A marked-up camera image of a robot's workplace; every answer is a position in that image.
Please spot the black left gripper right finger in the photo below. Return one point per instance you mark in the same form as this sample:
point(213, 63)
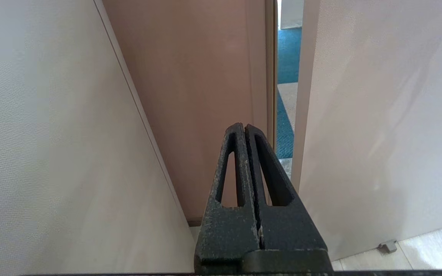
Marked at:
point(290, 230)

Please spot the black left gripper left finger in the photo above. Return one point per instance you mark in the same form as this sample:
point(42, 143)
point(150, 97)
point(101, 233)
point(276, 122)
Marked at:
point(225, 230)

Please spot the grey metal door stopper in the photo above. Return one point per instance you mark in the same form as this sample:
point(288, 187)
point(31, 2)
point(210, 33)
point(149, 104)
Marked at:
point(388, 246)

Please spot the cream white door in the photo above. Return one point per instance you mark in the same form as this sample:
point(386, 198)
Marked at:
point(378, 115)

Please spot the dark baseboard strip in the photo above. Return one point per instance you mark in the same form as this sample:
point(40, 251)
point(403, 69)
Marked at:
point(195, 221)

